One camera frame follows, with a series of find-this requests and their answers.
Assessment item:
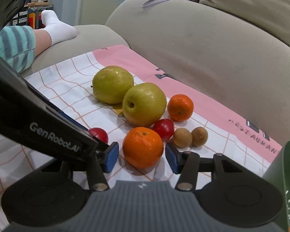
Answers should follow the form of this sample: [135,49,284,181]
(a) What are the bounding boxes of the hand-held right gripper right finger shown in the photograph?
[165,142,247,191]

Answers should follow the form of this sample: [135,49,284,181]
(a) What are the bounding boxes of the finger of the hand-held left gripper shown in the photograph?
[25,81,110,151]

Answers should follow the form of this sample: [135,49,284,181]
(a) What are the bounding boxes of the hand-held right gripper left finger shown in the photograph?
[40,142,119,191]

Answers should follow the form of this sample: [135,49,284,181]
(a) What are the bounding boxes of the brown kiwi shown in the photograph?
[191,127,208,147]
[173,128,193,148]

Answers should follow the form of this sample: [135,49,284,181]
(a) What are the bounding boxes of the small red tomato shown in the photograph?
[152,119,175,142]
[88,127,109,144]

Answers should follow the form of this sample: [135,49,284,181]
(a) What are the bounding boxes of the green apple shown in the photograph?
[122,82,167,127]
[92,66,134,104]

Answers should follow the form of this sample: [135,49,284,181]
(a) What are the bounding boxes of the green bowl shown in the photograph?
[262,140,290,232]

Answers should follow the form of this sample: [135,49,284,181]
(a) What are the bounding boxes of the pink and white printed cloth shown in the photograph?
[0,45,284,232]

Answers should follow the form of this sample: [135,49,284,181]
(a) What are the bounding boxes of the striped teal pants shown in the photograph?
[0,26,37,73]

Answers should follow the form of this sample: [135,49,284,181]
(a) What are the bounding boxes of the person's left leg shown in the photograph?
[33,28,52,57]

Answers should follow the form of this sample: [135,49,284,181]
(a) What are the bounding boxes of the white sock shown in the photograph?
[41,10,78,46]

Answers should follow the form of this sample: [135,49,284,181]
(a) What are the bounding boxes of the colourful cluttered shelf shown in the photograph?
[8,0,54,29]

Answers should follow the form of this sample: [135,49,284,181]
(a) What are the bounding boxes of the beige sofa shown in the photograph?
[20,0,290,155]

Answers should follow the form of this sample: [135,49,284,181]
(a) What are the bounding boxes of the beige cushion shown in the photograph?
[199,0,290,54]

